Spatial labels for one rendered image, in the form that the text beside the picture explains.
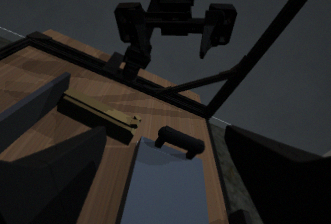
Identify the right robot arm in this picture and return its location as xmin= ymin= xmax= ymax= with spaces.
xmin=119 ymin=0 xmax=161 ymax=83

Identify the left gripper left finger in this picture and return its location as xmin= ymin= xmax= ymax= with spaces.
xmin=0 ymin=126 xmax=107 ymax=224

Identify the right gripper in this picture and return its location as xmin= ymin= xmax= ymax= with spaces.
xmin=114 ymin=0 xmax=237 ymax=59

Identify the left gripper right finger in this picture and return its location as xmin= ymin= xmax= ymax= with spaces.
xmin=224 ymin=125 xmax=331 ymax=224

